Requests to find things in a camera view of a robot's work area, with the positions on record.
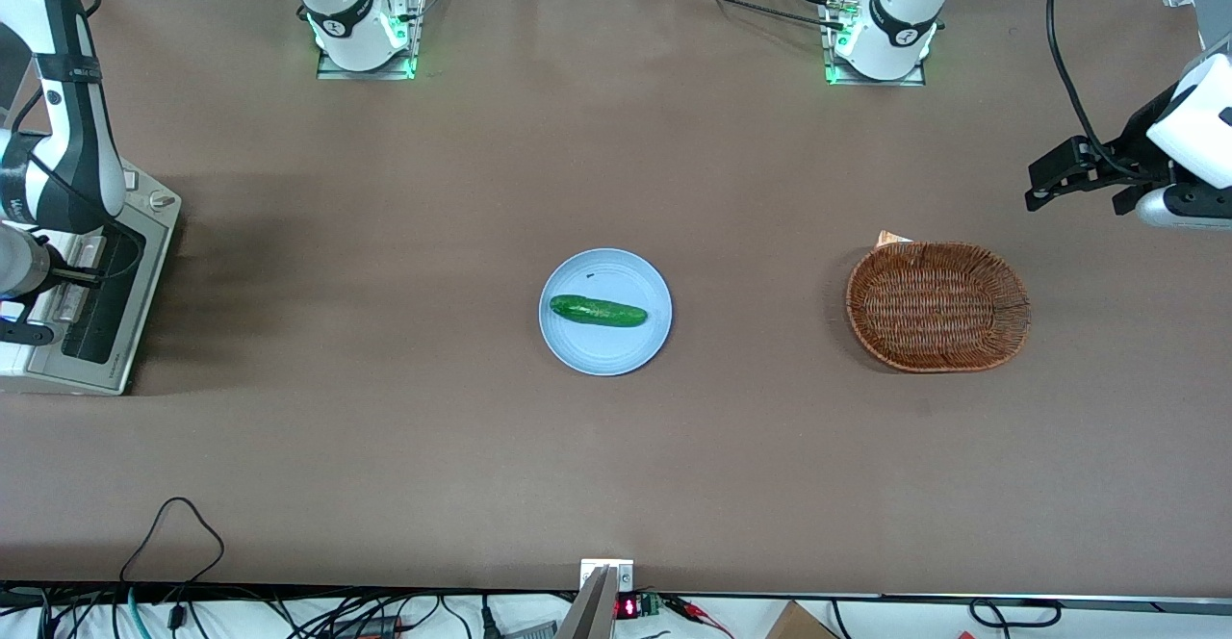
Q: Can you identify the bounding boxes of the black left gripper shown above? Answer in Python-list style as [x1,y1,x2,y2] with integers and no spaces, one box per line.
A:
[1024,84,1183,217]

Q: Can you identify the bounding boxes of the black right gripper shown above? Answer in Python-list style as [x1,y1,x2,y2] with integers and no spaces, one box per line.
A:
[0,273,72,328]

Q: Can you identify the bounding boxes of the white toaster oven body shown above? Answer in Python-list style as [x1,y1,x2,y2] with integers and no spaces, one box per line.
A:
[0,164,183,396]

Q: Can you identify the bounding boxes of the brown wicker basket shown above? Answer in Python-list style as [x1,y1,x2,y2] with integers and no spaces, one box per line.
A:
[845,241,1033,374]

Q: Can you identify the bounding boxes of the black power adapter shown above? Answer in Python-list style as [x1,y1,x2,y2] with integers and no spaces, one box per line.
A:
[330,614,403,639]

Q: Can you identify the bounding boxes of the light blue plate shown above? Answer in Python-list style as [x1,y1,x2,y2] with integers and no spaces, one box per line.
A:
[538,248,674,377]

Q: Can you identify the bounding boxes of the green cucumber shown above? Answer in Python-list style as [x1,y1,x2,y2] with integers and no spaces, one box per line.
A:
[549,294,650,329]

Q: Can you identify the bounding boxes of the brown cardboard box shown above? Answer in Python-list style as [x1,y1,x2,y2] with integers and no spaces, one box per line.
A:
[764,601,840,639]

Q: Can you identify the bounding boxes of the red clip leads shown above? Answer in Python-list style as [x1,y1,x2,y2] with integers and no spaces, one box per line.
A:
[664,595,737,639]

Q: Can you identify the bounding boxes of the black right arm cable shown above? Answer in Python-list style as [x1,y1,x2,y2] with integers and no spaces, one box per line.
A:
[5,0,149,286]

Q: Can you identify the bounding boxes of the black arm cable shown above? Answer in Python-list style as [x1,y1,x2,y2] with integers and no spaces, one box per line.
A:
[5,0,149,286]
[1045,0,1161,183]

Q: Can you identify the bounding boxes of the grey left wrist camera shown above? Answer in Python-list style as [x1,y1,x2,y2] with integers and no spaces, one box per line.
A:
[1136,185,1232,232]

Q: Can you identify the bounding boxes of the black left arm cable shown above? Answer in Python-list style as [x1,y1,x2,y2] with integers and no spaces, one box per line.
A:
[1045,0,1161,183]

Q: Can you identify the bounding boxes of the thin black looped cable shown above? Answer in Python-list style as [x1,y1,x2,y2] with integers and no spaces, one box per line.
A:
[119,497,226,586]

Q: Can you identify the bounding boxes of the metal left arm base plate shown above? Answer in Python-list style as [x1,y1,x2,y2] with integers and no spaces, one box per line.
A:
[821,0,931,89]

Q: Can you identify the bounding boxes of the black cable across table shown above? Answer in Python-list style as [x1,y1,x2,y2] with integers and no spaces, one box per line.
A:
[667,0,850,32]

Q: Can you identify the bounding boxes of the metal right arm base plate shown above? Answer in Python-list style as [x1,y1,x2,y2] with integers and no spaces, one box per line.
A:
[316,0,427,81]

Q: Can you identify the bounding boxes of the black coiled cable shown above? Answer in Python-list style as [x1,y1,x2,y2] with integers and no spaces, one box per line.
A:
[968,598,1064,629]

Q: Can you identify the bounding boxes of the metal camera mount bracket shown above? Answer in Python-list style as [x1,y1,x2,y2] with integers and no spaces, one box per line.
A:
[579,558,636,595]

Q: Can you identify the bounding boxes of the grey camera post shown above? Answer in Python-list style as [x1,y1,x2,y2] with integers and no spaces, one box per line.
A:
[555,566,618,639]

